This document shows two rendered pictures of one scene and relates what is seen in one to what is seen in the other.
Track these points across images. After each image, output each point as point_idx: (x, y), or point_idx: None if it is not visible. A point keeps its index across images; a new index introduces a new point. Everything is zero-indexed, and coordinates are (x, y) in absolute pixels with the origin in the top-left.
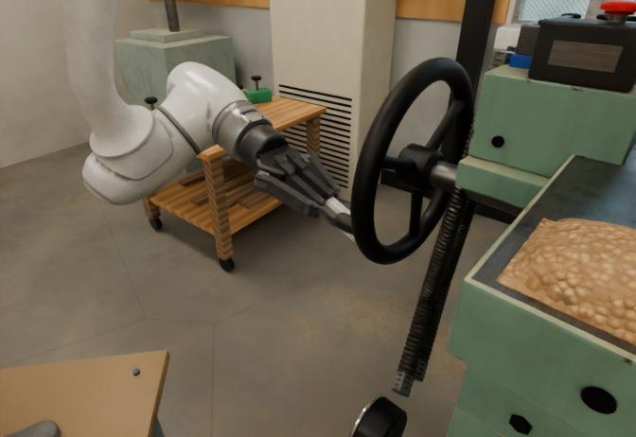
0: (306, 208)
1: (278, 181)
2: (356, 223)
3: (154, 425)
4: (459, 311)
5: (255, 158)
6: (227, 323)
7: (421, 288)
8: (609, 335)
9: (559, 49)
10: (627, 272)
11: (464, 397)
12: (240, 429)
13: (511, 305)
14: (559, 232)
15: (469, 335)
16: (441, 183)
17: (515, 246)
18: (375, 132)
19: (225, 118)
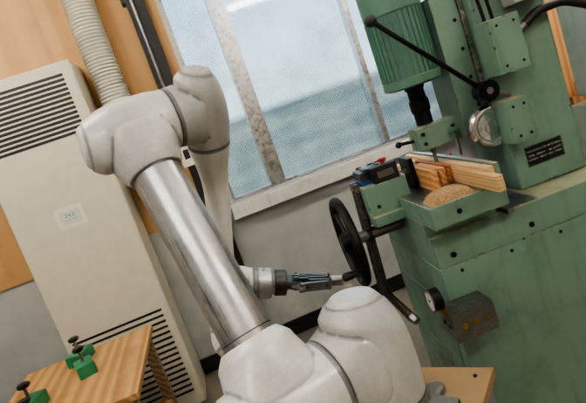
0: (329, 283)
1: (309, 282)
2: (364, 259)
3: None
4: (432, 217)
5: (288, 283)
6: None
7: (382, 290)
8: (452, 200)
9: (379, 174)
10: (445, 191)
11: (439, 264)
12: None
13: (439, 207)
14: (429, 196)
15: (437, 221)
16: (364, 238)
17: (425, 205)
18: (350, 223)
19: (259, 276)
